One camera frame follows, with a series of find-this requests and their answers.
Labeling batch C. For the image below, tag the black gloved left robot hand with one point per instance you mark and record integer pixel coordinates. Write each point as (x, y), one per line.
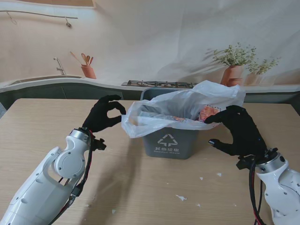
(98, 119)

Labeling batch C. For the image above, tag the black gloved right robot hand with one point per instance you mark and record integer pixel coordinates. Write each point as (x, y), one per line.
(243, 136)

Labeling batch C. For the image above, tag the white printed plastic bag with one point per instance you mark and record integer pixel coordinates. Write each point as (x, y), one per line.
(187, 98)

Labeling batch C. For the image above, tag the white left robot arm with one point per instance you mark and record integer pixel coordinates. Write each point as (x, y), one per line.
(68, 164)

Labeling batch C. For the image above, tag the grey plastic waste bin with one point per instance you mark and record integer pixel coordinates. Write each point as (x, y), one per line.
(168, 145)

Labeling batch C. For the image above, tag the large white paper scrap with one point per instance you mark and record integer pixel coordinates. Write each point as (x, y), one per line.
(181, 198)

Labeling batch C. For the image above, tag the printed kitchen backdrop cloth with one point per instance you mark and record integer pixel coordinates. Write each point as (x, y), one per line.
(152, 35)

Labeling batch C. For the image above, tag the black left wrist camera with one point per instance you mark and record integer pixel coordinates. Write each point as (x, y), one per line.
(99, 144)

